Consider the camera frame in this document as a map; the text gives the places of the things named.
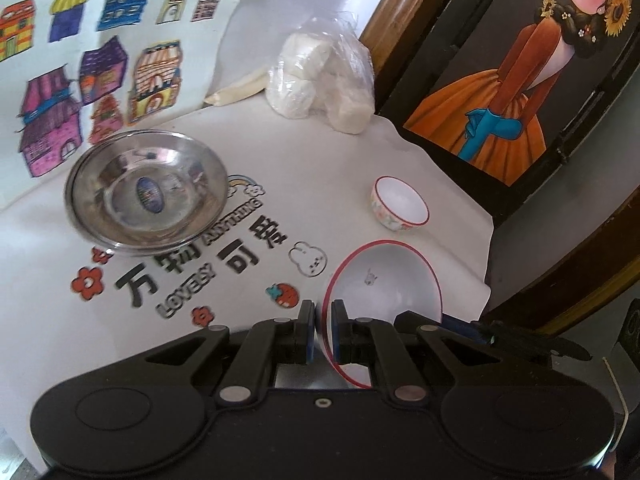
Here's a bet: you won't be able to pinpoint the white ceramic bowl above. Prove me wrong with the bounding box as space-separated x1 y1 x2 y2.
318 240 442 389
370 176 431 232

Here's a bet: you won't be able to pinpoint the colourful houses drawing paper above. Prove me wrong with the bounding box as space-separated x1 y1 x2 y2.
1 0 240 205

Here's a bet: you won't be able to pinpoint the brown wooden door frame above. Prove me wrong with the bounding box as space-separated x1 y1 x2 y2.
358 0 476 76

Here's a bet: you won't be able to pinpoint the cream rolled paper stick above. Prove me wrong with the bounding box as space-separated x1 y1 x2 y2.
204 67 269 107

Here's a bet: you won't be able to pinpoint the large steel plate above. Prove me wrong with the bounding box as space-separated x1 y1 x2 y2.
64 129 229 256

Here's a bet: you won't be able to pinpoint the orange dress girl painting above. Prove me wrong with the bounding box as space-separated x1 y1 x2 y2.
381 0 639 221

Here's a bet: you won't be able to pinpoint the plastic bag of buns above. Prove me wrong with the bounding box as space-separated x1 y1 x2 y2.
266 14 375 134

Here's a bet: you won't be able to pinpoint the white printed tablecloth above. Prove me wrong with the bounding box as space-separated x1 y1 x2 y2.
1 98 494 470

